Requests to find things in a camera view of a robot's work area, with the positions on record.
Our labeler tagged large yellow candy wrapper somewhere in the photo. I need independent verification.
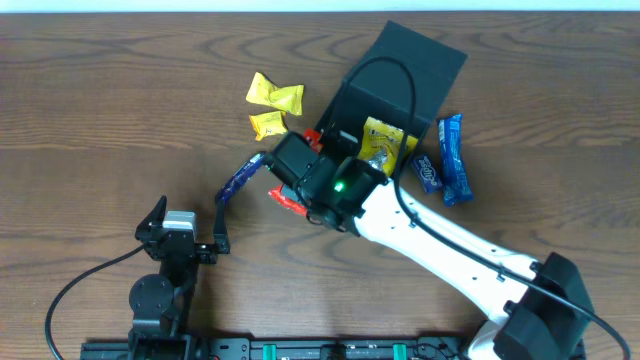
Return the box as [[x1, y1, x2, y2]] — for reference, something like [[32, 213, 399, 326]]
[[246, 72, 304, 116]]

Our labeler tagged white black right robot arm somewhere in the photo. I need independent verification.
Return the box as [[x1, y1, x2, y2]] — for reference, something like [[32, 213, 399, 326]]
[[265, 133, 592, 359]]

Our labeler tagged yellow seed snack bag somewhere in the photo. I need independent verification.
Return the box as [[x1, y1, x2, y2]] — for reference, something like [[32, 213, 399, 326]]
[[358, 117, 404, 177]]

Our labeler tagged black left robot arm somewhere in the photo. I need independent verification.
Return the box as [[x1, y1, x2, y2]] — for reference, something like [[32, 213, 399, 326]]
[[127, 196, 231, 360]]

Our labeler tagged red Hacks candy bag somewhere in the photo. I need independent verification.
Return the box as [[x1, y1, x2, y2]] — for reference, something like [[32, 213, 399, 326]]
[[268, 128, 323, 216]]

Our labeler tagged dark blue snack bar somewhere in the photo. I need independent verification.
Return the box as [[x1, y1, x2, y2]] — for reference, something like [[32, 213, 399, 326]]
[[215, 151, 266, 203]]

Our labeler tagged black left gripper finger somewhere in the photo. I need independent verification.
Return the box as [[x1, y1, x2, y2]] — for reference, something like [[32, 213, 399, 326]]
[[134, 195, 167, 240], [212, 198, 230, 254]]

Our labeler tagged small yellow candy wrapper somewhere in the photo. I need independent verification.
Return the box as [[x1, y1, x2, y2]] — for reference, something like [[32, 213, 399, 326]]
[[249, 111, 288, 141]]

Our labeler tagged blue Eclipse gum pack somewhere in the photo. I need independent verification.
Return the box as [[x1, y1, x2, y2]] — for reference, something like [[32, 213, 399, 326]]
[[411, 154, 443, 193]]

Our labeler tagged black aluminium mounting rail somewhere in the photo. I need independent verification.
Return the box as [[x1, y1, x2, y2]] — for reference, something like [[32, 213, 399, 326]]
[[80, 335, 497, 360]]

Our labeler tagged blue wafer bar packet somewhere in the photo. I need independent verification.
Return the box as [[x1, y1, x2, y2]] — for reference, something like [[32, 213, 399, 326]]
[[438, 114, 474, 207]]

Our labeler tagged dark green open box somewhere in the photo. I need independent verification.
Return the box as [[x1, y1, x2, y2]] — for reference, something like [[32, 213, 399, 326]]
[[315, 21, 467, 156]]

